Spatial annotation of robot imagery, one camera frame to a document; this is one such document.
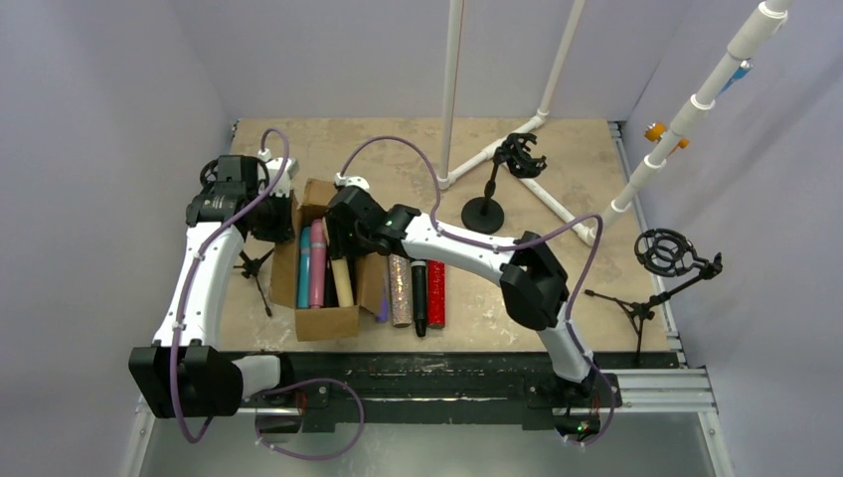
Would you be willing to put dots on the blue plastic microphone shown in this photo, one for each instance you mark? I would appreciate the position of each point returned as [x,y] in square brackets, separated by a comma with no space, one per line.
[303,289]

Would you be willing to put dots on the black tripod mic stand right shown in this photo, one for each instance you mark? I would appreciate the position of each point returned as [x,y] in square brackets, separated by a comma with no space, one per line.
[663,253]

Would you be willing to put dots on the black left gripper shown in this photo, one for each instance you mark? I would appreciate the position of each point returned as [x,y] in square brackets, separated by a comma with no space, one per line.
[275,220]

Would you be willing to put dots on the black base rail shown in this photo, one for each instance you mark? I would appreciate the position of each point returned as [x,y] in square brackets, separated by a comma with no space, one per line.
[512,388]

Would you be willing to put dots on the purple plastic microphone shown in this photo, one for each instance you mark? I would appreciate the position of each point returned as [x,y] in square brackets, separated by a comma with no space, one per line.
[383,313]

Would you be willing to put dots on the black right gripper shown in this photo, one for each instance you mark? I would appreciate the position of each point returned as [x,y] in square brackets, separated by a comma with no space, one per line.
[344,234]

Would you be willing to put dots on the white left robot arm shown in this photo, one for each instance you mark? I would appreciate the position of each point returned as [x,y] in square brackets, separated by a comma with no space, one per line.
[183,372]

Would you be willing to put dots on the cream plastic microphone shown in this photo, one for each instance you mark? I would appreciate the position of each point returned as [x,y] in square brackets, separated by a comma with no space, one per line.
[342,281]

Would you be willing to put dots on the black tripod mic stand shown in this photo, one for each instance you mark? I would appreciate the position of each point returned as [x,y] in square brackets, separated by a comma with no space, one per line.
[251,266]
[663,253]

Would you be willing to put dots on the white PVC pipe frame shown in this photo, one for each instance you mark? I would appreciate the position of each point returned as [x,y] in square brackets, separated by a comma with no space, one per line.
[763,22]

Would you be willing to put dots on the pink plastic microphone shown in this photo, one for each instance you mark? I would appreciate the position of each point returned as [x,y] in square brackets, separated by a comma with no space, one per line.
[318,258]

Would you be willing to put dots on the black tripod mic stand left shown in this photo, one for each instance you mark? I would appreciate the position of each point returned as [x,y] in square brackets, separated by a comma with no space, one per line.
[251,266]

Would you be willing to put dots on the red glitter microphone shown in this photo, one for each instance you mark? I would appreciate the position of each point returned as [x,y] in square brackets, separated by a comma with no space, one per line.
[436,295]

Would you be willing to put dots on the black microphone with silver band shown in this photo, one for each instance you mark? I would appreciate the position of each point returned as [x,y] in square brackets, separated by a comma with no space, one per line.
[419,300]

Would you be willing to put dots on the black glitter microphone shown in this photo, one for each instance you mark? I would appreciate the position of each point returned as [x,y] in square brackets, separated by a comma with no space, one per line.
[330,291]

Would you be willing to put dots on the orange clamp on pipe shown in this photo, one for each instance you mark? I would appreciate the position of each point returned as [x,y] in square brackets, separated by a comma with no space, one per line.
[656,130]

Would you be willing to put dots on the brown cardboard box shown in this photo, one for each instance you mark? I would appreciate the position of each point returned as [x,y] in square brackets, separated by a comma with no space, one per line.
[367,276]

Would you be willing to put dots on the silver rhinestone microphone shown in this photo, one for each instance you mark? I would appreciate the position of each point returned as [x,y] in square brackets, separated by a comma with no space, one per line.
[400,276]

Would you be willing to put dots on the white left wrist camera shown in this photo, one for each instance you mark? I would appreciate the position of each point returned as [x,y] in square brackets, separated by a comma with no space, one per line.
[271,168]

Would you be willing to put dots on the blue marker on pipe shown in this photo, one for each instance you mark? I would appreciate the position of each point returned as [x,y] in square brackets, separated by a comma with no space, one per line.
[741,71]

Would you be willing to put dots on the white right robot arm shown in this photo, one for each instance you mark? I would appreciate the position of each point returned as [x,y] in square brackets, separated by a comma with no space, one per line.
[533,283]

